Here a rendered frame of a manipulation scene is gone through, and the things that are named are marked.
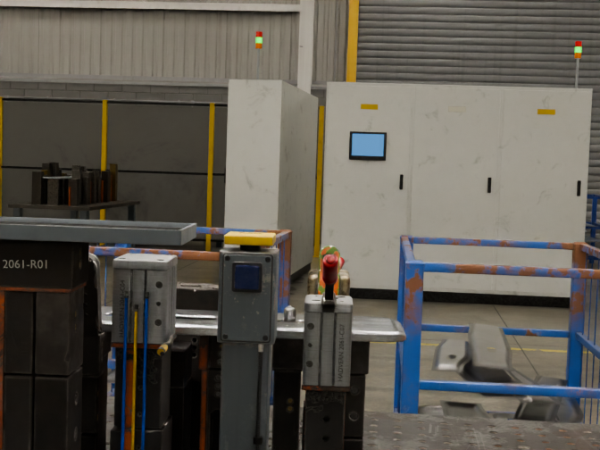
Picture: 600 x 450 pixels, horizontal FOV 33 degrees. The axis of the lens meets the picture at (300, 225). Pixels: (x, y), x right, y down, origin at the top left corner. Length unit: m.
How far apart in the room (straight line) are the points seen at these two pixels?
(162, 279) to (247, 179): 7.98
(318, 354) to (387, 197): 7.91
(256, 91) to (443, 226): 2.12
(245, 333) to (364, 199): 8.08
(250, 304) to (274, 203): 8.10
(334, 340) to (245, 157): 8.01
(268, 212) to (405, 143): 1.42
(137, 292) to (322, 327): 0.26
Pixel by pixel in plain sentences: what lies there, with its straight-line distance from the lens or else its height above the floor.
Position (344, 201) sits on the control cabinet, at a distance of 9.29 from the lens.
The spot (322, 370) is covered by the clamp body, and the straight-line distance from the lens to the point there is 1.39.
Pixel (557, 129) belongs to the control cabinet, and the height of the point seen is 1.62.
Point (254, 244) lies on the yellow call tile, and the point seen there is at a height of 1.15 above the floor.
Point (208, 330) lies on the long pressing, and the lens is 1.51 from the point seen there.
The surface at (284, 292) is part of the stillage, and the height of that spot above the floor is 0.67.
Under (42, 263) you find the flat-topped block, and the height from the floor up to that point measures 1.12.
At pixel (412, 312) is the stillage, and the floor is 0.78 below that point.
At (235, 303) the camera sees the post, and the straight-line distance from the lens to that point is 1.22.
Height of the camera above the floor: 1.25
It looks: 4 degrees down
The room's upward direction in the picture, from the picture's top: 2 degrees clockwise
